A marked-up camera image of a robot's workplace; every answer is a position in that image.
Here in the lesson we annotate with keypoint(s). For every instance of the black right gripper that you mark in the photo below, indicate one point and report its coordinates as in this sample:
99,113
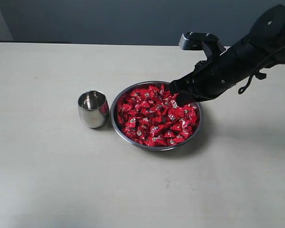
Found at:
209,81

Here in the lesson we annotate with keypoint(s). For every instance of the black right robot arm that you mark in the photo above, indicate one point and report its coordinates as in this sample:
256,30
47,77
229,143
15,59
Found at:
262,47

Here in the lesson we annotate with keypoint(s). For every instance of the metal bowl of red candies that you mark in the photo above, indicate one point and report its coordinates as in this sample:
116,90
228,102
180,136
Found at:
143,85

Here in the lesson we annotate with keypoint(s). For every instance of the stainless steel cup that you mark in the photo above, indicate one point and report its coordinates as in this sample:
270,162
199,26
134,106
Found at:
93,109

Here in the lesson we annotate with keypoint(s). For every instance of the red wrapped candy top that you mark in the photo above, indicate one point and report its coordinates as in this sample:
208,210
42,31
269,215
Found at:
154,90

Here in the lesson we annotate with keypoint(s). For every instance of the red wrapped candy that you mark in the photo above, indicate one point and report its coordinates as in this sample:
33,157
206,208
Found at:
133,122
157,142
154,90

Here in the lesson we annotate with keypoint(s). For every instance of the red wrapped candy front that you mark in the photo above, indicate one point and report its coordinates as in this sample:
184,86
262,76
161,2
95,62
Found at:
157,142

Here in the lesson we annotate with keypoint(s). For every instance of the red wrapped candy left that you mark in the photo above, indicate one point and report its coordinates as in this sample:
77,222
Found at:
133,122

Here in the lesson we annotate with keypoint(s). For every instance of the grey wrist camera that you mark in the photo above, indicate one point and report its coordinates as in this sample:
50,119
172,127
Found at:
206,42

